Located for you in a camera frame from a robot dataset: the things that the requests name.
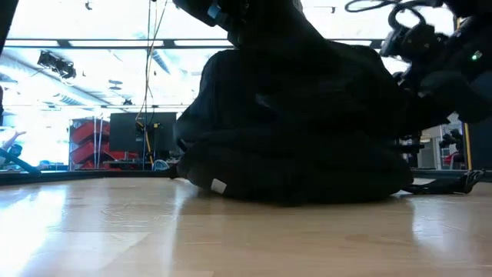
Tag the black ceiling-hung camera rig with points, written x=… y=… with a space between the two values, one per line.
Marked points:
x=57 y=65

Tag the large black partition curtain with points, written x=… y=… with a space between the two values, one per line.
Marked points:
x=482 y=146

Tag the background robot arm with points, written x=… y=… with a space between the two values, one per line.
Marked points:
x=451 y=139

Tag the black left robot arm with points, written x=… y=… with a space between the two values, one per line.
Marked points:
x=238 y=15

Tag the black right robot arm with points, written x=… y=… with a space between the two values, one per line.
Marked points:
x=476 y=23

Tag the black fabric backpack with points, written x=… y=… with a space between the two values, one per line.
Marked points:
x=288 y=134

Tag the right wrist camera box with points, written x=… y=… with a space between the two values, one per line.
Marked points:
x=415 y=40

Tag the red chair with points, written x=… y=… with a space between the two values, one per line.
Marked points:
x=453 y=159

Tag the background robot workstation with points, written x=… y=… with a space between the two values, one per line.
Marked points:
x=413 y=146

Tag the black aluminium table frame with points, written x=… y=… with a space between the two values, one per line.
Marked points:
x=77 y=177

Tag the person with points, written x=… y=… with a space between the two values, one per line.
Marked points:
x=13 y=142

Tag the black background screen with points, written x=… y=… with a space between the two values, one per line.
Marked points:
x=123 y=131

